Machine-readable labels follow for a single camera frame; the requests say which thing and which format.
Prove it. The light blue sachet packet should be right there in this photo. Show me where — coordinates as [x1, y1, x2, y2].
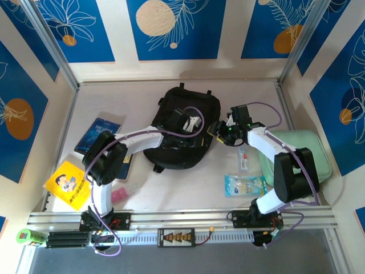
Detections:
[224, 174, 269, 198]

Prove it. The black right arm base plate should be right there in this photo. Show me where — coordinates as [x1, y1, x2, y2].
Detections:
[231, 209, 283, 229]

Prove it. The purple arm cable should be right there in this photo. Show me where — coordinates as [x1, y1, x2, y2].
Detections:
[245, 102, 320, 249]
[84, 106, 205, 257]

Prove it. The black charging board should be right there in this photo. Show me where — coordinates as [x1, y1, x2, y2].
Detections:
[157, 228, 196, 248]

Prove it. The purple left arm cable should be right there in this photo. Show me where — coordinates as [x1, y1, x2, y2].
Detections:
[84, 106, 205, 257]

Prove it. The black ribbed power box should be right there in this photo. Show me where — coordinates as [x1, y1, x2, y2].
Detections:
[46, 231, 90, 249]

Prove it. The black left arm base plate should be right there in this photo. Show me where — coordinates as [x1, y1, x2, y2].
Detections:
[79, 211, 132, 232]

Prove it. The aluminium frame post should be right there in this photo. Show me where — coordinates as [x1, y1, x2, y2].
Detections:
[278, 0, 333, 83]
[21, 0, 79, 89]

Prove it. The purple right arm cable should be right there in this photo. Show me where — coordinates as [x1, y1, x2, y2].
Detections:
[245, 102, 320, 249]

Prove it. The grey slotted cable duct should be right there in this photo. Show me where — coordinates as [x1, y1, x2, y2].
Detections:
[91, 230, 254, 245]

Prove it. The blue Little Prince book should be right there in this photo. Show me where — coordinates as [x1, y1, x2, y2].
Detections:
[74, 117, 122, 156]

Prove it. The mint green zip pouch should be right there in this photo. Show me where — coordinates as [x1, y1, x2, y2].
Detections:
[258, 130, 333, 186]

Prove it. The aluminium rail beam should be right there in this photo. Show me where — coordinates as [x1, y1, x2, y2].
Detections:
[27, 209, 336, 229]

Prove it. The yellow cartoon cover book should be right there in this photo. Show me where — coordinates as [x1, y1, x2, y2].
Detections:
[43, 160, 92, 212]

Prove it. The pink and clear pill box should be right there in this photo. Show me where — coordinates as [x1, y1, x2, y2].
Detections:
[111, 187, 140, 203]

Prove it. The black backpack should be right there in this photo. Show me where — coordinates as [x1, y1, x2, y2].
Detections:
[142, 82, 222, 174]

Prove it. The blue floral wall poster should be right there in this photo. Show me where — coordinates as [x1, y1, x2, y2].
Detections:
[0, 39, 49, 183]
[0, 0, 60, 83]
[36, 0, 116, 63]
[296, 0, 352, 76]
[309, 21, 365, 176]
[241, 0, 316, 60]
[127, 0, 227, 61]

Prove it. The red wire with yellow plug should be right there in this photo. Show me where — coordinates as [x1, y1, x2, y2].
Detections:
[195, 227, 216, 245]

